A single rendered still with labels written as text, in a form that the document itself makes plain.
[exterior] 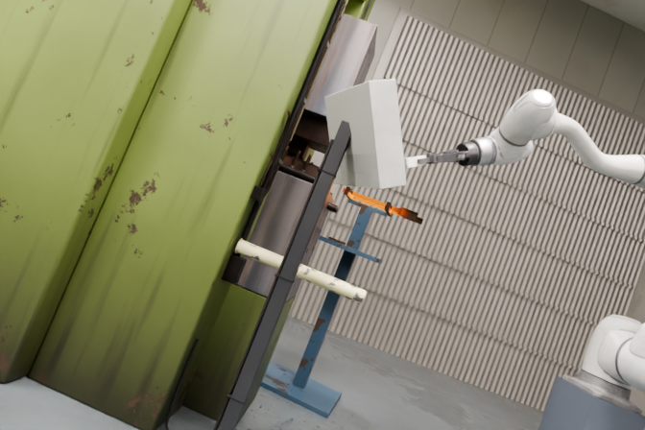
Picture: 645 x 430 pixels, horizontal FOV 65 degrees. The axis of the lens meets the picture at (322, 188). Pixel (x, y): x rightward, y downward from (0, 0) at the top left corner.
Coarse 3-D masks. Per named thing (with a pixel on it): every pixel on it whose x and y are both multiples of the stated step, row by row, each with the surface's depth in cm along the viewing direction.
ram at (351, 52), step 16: (352, 16) 193; (336, 32) 192; (352, 32) 192; (368, 32) 191; (336, 48) 191; (352, 48) 191; (368, 48) 191; (336, 64) 191; (352, 64) 190; (368, 64) 210; (320, 80) 190; (336, 80) 190; (352, 80) 190; (320, 96) 190; (320, 112) 189
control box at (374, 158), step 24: (336, 96) 151; (360, 96) 135; (384, 96) 130; (336, 120) 153; (360, 120) 137; (384, 120) 131; (360, 144) 139; (384, 144) 131; (360, 168) 141; (384, 168) 131
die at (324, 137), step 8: (304, 112) 195; (304, 120) 194; (312, 120) 194; (320, 120) 194; (304, 128) 194; (312, 128) 194; (320, 128) 193; (296, 136) 198; (304, 136) 193; (312, 136) 193; (320, 136) 193; (328, 136) 193; (312, 144) 201; (320, 144) 194; (328, 144) 192; (320, 152) 212
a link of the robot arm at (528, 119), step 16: (528, 96) 146; (544, 96) 145; (512, 112) 150; (528, 112) 145; (544, 112) 144; (512, 128) 151; (528, 128) 148; (544, 128) 148; (560, 128) 151; (576, 128) 152; (576, 144) 157; (592, 144) 159; (592, 160) 163; (608, 160) 165; (624, 160) 166; (640, 160) 166; (624, 176) 167; (640, 176) 166
